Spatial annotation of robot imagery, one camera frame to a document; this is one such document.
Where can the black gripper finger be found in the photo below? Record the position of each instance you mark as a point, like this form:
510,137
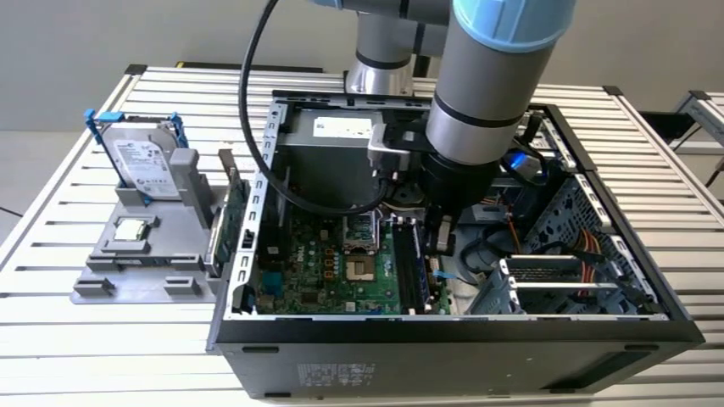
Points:
440,243

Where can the dark blue RAM stick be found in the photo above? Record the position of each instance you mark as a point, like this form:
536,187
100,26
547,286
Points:
144,263
423,271

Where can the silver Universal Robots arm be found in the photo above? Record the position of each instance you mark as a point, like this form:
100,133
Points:
487,85

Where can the RAM slot white clips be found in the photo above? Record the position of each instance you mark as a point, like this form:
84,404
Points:
428,311
406,263

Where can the round black cooler fan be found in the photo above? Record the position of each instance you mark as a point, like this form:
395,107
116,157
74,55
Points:
407,196

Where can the thin locking lever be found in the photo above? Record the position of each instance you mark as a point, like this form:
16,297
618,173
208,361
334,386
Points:
378,233

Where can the CPU socket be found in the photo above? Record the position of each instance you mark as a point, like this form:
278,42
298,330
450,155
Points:
360,267

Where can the green motherboard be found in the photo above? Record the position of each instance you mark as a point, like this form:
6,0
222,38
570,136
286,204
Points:
362,292

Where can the grey power supply unit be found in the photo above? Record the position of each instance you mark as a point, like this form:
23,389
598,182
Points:
323,169

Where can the grey metal disk bay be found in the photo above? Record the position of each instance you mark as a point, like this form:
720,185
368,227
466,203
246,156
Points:
566,285

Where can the black open PC case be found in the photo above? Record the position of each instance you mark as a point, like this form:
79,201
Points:
396,366

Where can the blue expansion slot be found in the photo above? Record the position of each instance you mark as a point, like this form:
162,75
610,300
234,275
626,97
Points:
272,282

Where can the green graphics card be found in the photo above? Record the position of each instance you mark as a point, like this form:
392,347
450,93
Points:
234,212

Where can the aluminium slat side table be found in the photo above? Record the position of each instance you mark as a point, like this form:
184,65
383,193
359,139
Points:
710,104

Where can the grey parts rack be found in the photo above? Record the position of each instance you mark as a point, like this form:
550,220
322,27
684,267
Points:
164,237

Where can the silver CPU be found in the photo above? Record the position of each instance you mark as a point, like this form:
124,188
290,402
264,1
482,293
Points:
128,232

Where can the silver disk in blue carrier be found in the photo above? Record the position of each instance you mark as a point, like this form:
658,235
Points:
139,165

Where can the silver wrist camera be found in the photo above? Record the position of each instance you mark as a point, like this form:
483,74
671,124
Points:
523,165

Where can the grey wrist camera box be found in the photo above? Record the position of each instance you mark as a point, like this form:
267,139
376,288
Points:
387,157

